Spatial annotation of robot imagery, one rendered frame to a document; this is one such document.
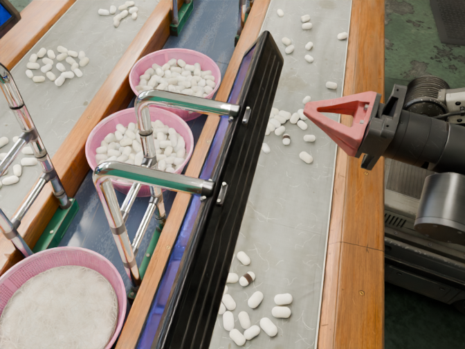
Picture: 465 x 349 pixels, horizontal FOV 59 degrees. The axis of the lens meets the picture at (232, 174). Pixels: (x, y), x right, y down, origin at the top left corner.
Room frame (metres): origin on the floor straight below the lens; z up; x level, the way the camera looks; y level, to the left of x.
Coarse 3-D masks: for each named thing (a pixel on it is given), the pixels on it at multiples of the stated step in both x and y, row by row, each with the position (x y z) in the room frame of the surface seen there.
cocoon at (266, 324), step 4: (264, 320) 0.27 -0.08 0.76; (268, 320) 0.28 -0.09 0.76; (260, 324) 0.27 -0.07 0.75; (264, 324) 0.27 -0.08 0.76; (268, 324) 0.27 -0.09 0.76; (272, 324) 0.27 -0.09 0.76; (264, 328) 0.26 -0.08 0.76; (268, 328) 0.26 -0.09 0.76; (272, 328) 0.26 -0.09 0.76; (276, 328) 0.26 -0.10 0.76; (268, 332) 0.25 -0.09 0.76; (272, 332) 0.25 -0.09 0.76; (276, 332) 0.25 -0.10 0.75; (272, 336) 0.25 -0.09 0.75
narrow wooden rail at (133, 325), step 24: (264, 0) 1.44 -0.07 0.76; (240, 48) 1.13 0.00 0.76; (216, 96) 0.90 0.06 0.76; (216, 120) 0.80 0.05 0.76; (192, 168) 0.63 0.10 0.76; (168, 216) 0.49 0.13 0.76; (168, 240) 0.43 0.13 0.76; (144, 288) 0.32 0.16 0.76; (144, 312) 0.27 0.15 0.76; (120, 336) 0.23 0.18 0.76
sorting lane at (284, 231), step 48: (288, 0) 1.50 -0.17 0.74; (336, 0) 1.53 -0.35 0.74; (336, 48) 1.21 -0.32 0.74; (288, 96) 0.95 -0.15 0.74; (336, 96) 0.96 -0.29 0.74; (336, 144) 0.76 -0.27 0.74; (288, 192) 0.59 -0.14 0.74; (240, 240) 0.45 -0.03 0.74; (288, 240) 0.46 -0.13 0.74; (240, 288) 0.34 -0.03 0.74; (288, 288) 0.35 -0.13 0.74; (288, 336) 0.25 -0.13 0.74
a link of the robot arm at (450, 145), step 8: (448, 128) 0.33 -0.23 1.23; (456, 128) 0.33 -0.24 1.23; (464, 128) 0.33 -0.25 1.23; (448, 136) 0.32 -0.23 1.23; (456, 136) 0.32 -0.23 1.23; (464, 136) 0.32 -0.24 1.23; (448, 144) 0.31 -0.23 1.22; (456, 144) 0.31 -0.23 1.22; (464, 144) 0.31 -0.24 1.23; (448, 152) 0.30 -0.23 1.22; (456, 152) 0.30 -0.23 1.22; (464, 152) 0.30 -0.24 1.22; (440, 160) 0.30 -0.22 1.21; (448, 160) 0.30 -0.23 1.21; (456, 160) 0.30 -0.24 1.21; (464, 160) 0.30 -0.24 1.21; (432, 168) 0.30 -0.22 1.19; (440, 168) 0.30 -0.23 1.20; (448, 168) 0.30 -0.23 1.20; (456, 168) 0.29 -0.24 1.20; (464, 168) 0.29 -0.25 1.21; (464, 176) 0.28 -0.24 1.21
